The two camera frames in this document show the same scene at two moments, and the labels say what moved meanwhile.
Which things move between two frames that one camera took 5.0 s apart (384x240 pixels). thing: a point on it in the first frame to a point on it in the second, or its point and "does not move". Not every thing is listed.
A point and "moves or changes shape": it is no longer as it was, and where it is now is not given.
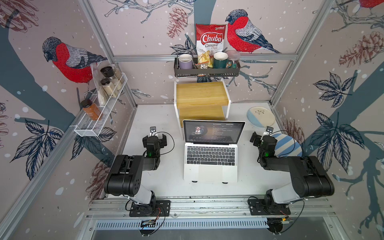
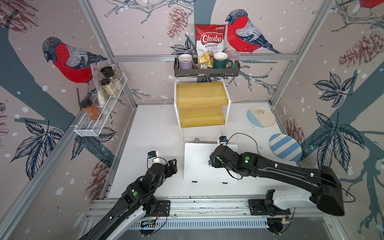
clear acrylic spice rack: x=90 y=124 does not move
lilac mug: x=185 y=61 does not move
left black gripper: x=162 y=141 to x=174 y=167
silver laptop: x=210 y=150 moves or changes shape
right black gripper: x=257 y=138 to x=213 y=161
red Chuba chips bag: x=210 y=39 does not move
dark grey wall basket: x=206 y=73 does not move
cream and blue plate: x=261 y=116 does not move
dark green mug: x=220 y=59 does not move
